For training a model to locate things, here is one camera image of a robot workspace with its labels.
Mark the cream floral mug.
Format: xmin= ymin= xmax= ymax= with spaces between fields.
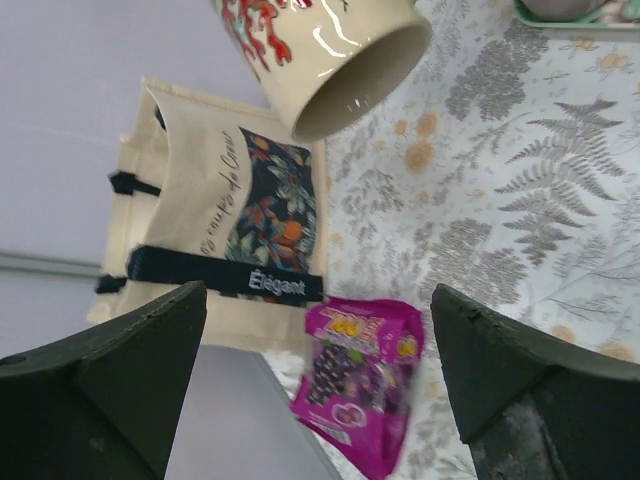
xmin=212 ymin=0 xmax=432 ymax=142

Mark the beige canvas tote bag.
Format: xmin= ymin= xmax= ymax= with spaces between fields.
xmin=88 ymin=78 xmax=328 ymax=353

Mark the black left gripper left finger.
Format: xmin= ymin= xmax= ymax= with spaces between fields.
xmin=1 ymin=282 xmax=207 ymax=479

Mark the green hummingbird tray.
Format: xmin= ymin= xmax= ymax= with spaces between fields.
xmin=514 ymin=0 xmax=639 ymax=30

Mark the lilac mug black handle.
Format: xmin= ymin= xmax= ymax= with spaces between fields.
xmin=521 ymin=0 xmax=606 ymax=22

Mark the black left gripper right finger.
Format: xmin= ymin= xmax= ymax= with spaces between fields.
xmin=431 ymin=284 xmax=639 ymax=479

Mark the purple snack packet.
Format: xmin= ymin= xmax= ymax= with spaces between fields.
xmin=290 ymin=297 xmax=425 ymax=479

